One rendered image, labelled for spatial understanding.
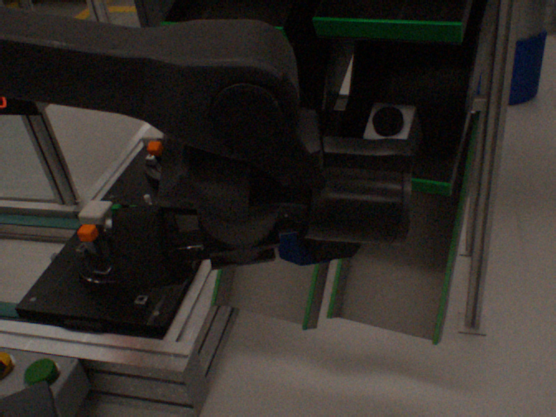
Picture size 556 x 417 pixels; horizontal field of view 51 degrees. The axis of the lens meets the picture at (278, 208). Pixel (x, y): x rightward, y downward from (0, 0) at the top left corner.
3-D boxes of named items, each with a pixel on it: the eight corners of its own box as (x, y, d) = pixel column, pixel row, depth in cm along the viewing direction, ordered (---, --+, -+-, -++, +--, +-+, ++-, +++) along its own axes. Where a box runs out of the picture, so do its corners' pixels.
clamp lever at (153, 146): (173, 175, 104) (156, 150, 98) (162, 174, 105) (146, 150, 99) (178, 159, 106) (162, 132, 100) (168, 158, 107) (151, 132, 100)
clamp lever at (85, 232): (105, 273, 85) (88, 232, 80) (93, 272, 85) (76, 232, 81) (116, 256, 88) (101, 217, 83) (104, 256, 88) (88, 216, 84)
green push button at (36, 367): (49, 395, 75) (44, 385, 74) (22, 390, 76) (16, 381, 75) (65, 369, 78) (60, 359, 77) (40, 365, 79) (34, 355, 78)
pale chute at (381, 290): (441, 342, 70) (436, 345, 66) (336, 317, 75) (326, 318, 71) (484, 113, 72) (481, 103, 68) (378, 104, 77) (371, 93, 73)
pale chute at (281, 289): (317, 328, 74) (305, 330, 70) (225, 305, 79) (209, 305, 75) (361, 112, 76) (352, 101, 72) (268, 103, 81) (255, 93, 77)
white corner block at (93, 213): (107, 235, 101) (100, 217, 98) (83, 233, 102) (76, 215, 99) (119, 218, 104) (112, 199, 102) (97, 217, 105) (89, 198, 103)
